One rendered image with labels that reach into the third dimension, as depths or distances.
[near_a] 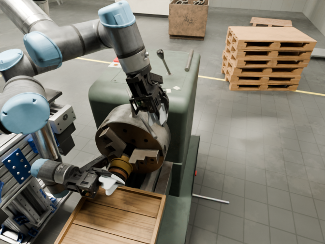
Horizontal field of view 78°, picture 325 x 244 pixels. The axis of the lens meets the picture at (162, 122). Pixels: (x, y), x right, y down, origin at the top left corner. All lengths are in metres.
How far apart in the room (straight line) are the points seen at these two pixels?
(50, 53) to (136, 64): 0.19
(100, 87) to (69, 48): 0.47
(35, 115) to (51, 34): 0.25
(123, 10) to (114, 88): 0.52
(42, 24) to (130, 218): 0.74
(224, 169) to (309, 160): 0.96
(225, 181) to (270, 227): 0.51
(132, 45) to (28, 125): 0.38
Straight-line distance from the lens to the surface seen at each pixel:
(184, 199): 1.36
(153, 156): 0.80
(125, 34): 0.50
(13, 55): 1.12
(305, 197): 2.39
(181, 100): 0.86
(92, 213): 0.97
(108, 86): 0.98
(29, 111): 0.66
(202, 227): 1.89
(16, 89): 0.71
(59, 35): 0.54
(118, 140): 0.83
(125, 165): 0.79
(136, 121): 0.77
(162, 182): 1.03
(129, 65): 0.52
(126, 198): 0.97
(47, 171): 0.87
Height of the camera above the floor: 1.72
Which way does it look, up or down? 40 degrees down
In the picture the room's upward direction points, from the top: straight up
